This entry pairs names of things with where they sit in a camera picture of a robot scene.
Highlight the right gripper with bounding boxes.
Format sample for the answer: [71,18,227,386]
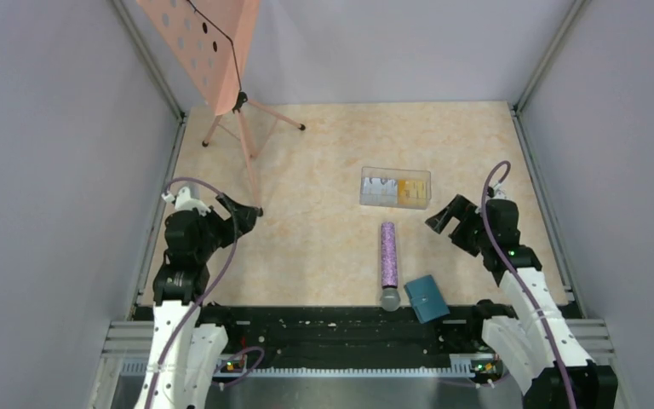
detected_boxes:
[427,194,494,256]

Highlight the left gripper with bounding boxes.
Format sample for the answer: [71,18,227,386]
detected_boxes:
[195,192,259,260]

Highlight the gold credit card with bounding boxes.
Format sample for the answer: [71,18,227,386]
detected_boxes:
[397,179,429,208]

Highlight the clear plastic card box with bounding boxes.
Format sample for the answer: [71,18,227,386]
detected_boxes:
[359,166,432,210]

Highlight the blue leather card holder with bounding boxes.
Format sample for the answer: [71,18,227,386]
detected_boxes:
[404,274,450,324]

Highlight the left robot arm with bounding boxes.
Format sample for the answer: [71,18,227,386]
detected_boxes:
[135,181,263,408]

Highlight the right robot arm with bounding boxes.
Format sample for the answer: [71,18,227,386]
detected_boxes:
[425,195,618,408]

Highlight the silver credit card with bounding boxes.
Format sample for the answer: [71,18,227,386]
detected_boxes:
[360,177,398,207]

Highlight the purple glitter microphone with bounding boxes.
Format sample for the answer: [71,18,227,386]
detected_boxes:
[380,222,401,312]

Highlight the pink music stand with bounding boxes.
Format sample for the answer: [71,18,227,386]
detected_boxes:
[137,0,306,207]

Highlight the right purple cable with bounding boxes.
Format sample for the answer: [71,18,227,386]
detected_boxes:
[480,160,579,409]

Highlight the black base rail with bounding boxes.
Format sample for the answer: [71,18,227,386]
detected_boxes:
[197,300,517,377]

